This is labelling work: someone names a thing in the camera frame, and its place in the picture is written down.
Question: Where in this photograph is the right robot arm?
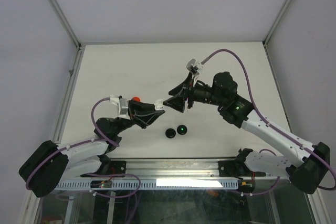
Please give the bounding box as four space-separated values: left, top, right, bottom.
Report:
163 72 335 194

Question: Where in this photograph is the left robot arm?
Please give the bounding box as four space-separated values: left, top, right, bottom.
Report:
18 96 165 198

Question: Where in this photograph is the aluminium mounting rail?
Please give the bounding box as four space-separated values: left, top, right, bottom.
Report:
33 157 314 182

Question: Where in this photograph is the orange earbud case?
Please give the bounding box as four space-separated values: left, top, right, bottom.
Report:
132 97 141 102

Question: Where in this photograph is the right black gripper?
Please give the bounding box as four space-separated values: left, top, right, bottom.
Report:
163 72 225 113

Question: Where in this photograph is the white slotted cable duct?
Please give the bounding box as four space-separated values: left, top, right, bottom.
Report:
55 179 238 191

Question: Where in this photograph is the left aluminium frame post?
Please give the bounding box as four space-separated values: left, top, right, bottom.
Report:
34 0 81 49

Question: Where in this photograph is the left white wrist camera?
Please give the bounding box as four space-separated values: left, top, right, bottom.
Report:
109 95 130 120

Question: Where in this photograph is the right aluminium frame post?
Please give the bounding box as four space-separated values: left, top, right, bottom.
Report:
263 0 309 48

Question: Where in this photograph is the white earbud case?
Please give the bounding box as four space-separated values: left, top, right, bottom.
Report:
154 99 164 111

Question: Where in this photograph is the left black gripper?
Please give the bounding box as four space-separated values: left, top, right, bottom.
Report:
113 100 164 135

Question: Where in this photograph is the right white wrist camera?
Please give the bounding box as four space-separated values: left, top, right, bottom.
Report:
186 59 204 86

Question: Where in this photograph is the black earbud case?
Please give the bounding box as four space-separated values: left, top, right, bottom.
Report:
165 128 176 139
176 124 187 135

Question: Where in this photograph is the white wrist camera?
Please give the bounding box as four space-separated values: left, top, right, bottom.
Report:
109 95 130 120
186 59 204 86

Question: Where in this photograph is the aluminium frame post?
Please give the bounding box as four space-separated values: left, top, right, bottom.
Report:
263 0 309 48
34 0 81 49

